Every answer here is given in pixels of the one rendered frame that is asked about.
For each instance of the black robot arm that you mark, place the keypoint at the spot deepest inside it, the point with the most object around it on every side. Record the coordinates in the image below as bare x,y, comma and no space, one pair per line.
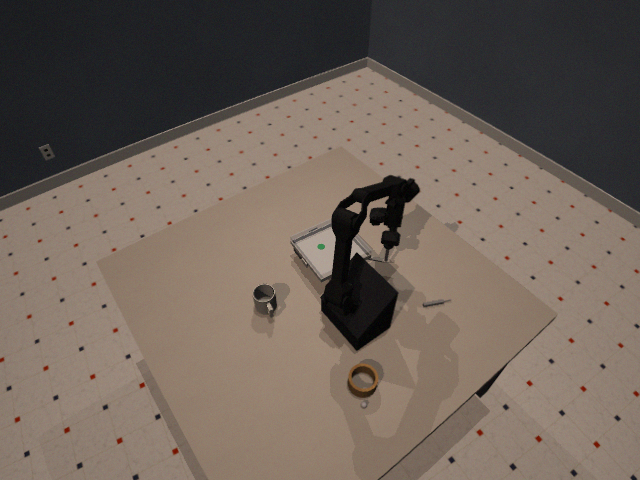
346,225

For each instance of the dark grey mug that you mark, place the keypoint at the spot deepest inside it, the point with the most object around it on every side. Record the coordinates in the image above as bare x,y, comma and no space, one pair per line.
264,296

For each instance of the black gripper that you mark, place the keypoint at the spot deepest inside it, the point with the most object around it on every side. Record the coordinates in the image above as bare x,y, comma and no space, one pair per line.
392,238

